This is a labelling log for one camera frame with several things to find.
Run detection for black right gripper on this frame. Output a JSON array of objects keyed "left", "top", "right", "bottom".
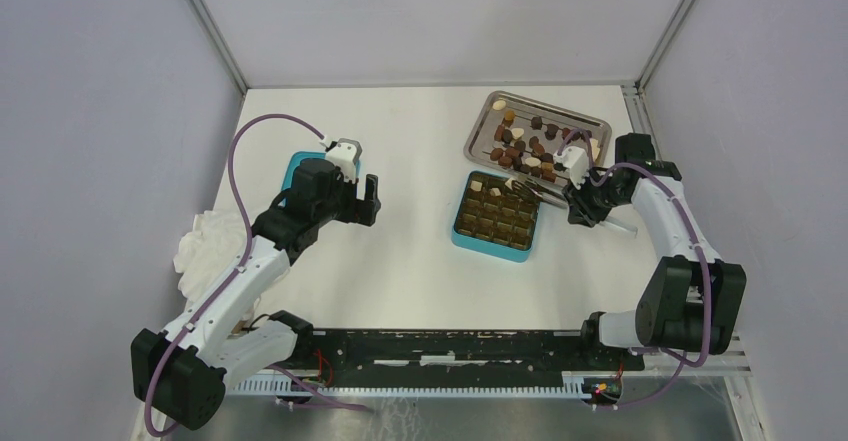
[{"left": 561, "top": 167, "right": 627, "bottom": 228}]

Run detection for teal box lid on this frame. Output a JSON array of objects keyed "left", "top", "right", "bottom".
[{"left": 271, "top": 152, "right": 342, "bottom": 218}]

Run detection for white cloth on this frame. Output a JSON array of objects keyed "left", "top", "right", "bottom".
[{"left": 173, "top": 210, "right": 246, "bottom": 308}]

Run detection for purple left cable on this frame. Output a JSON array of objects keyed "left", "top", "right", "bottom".
[{"left": 142, "top": 113, "right": 372, "bottom": 439}]

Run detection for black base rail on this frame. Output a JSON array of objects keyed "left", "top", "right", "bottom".
[{"left": 282, "top": 328, "right": 645, "bottom": 389}]

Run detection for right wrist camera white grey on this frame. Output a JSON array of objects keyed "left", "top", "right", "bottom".
[{"left": 554, "top": 145, "right": 594, "bottom": 190}]

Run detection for steel tray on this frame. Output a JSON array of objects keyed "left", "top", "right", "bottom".
[{"left": 463, "top": 91, "right": 614, "bottom": 189}]

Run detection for teal chocolate box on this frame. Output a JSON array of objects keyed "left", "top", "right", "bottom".
[{"left": 451, "top": 171, "right": 540, "bottom": 263}]

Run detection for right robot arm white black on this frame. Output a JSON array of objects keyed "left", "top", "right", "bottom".
[{"left": 554, "top": 133, "right": 747, "bottom": 369}]

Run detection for wrist camera white grey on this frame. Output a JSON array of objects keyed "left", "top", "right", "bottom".
[
  {"left": 320, "top": 136, "right": 362, "bottom": 183},
  {"left": 554, "top": 145, "right": 594, "bottom": 190}
]

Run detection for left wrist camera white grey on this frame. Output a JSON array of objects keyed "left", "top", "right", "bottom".
[{"left": 320, "top": 136, "right": 362, "bottom": 183}]

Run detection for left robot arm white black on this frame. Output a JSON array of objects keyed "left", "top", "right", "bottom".
[{"left": 130, "top": 158, "right": 381, "bottom": 437}]

